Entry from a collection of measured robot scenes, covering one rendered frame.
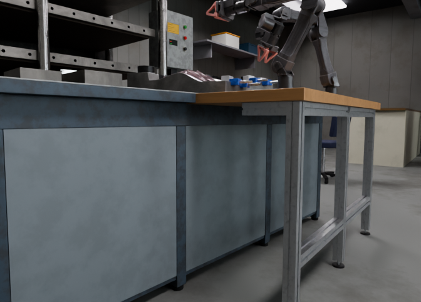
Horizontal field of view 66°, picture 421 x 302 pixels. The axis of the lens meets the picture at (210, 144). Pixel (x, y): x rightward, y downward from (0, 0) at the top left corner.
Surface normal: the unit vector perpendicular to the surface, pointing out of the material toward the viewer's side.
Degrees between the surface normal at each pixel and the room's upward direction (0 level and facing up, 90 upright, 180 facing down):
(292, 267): 90
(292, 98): 90
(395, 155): 90
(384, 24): 90
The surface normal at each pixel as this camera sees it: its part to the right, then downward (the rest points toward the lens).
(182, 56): 0.73, 0.06
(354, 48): -0.61, 0.06
